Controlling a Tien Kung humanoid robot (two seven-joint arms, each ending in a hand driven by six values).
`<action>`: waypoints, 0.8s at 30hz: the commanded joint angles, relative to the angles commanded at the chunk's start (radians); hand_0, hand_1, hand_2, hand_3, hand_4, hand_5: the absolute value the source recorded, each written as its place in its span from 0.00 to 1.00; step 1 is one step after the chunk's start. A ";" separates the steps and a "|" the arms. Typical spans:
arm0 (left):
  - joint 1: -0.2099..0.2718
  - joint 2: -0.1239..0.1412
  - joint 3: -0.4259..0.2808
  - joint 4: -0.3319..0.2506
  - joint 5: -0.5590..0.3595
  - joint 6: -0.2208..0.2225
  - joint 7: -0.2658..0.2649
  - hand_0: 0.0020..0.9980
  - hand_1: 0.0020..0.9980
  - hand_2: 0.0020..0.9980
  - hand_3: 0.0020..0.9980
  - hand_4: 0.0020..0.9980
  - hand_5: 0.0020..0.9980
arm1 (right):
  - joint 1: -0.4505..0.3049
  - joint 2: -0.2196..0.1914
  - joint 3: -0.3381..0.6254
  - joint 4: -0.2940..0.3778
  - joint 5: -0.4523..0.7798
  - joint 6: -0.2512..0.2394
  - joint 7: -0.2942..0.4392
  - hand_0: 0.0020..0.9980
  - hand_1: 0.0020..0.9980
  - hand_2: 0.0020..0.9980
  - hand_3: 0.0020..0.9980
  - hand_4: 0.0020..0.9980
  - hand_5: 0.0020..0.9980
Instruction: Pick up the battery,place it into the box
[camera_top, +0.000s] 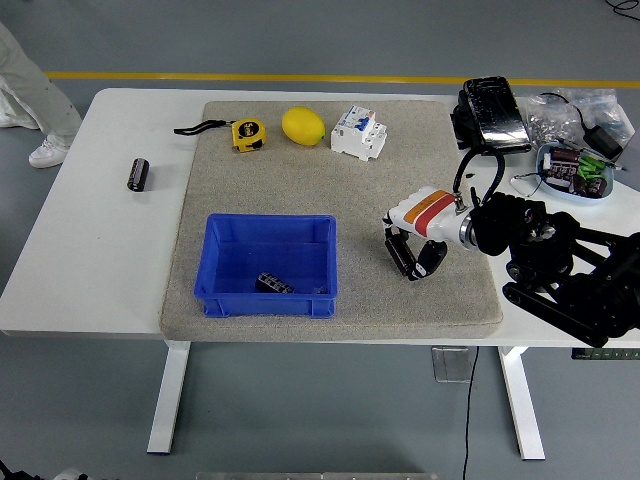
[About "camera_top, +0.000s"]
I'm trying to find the black looped floor cable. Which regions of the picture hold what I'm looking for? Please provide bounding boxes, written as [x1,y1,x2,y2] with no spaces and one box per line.
[605,0,640,20]

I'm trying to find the grey metal floor plate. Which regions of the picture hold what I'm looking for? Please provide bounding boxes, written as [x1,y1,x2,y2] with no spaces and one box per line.
[431,346,474,384]

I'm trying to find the white metal table leg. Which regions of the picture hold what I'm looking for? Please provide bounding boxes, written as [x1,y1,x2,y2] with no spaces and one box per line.
[146,340,192,455]
[498,345,546,461]

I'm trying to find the person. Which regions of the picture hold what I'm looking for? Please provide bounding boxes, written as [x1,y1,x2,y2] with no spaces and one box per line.
[0,19,84,170]

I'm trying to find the grey-brown felt mat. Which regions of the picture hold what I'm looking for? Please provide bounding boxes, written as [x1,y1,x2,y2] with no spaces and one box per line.
[158,100,505,344]

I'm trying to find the clear bag of screws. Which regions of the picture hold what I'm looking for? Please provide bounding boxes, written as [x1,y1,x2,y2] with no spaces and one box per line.
[517,87,632,151]

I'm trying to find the thin black pen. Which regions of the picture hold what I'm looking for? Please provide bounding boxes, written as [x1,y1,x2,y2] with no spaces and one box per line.
[562,141,629,173]

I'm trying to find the brown capacitor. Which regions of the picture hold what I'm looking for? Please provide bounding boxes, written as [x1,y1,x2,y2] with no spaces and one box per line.
[551,147,582,170]

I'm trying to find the dark brown cylindrical battery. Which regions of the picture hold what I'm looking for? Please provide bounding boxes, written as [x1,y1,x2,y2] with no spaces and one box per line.
[384,234,420,279]

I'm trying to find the table control panel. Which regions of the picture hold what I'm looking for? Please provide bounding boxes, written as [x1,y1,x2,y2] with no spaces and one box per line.
[571,347,640,360]

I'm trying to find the green connector pieces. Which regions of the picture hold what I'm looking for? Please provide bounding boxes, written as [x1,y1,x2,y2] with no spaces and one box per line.
[577,155,609,182]

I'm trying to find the light blue tray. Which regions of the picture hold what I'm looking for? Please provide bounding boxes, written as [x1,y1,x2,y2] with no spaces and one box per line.
[535,141,616,206]

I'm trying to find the black glossy device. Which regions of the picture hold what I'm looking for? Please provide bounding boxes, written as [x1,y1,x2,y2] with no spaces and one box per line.
[449,76,533,157]

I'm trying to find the black power adapter with cord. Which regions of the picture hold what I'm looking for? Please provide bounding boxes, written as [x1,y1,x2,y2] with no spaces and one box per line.
[538,92,625,161]

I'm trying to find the thin black wire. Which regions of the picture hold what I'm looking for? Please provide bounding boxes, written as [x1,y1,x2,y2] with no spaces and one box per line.
[510,169,547,197]

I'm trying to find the black white robot left hand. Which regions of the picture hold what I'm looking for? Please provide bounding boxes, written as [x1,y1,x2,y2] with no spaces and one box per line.
[0,462,101,480]

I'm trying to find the black white-printed cylindrical battery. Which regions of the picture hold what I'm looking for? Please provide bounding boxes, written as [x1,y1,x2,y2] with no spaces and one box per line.
[254,271,296,295]

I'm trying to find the blue plastic box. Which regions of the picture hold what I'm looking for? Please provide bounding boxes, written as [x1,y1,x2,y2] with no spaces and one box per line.
[193,213,340,319]

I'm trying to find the yellow tape measure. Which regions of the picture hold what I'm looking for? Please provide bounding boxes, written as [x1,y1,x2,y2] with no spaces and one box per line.
[173,118,267,154]

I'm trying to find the yellow lemon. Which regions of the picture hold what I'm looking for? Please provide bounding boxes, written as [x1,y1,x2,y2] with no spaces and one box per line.
[281,106,327,147]

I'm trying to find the white circuit breaker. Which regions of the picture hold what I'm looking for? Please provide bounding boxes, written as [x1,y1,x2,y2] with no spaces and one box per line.
[329,104,390,163]

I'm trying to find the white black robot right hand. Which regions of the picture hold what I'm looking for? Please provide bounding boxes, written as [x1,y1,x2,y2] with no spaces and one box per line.
[383,186,474,282]

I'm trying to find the dark capacitor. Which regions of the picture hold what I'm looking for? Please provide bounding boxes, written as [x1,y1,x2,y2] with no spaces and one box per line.
[571,175,609,200]

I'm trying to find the capacitor board pack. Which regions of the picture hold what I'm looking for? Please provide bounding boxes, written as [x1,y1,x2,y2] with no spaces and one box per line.
[544,164,576,192]

